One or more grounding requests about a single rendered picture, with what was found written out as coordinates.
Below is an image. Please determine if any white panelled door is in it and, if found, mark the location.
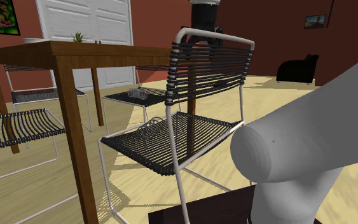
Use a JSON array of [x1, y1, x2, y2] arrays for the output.
[[35, 0, 136, 92]]

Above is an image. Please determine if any black armchair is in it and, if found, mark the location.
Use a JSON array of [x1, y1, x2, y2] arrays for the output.
[[275, 53, 320, 85]]

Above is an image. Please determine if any small green plant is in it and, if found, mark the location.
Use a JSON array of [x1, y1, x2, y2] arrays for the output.
[[70, 32, 86, 43]]

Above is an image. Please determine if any brown wooden table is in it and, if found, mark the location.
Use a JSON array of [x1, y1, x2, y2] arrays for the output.
[[0, 40, 196, 224]]

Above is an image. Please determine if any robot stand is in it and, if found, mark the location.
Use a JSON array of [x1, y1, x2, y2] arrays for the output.
[[148, 185, 322, 224]]

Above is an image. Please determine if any black corded metal chair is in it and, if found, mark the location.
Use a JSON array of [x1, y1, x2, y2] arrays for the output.
[[101, 65, 182, 135], [3, 64, 93, 150], [0, 108, 79, 224], [97, 27, 256, 224]]

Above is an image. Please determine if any grey wire spiral rack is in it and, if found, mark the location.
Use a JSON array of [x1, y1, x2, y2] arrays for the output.
[[127, 88, 149, 100]]

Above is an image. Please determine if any small landscape wall picture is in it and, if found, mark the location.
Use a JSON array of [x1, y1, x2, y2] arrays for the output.
[[303, 14, 327, 30]]

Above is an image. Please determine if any silver wire spiral rack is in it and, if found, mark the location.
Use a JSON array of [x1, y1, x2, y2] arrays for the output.
[[137, 116, 165, 138]]

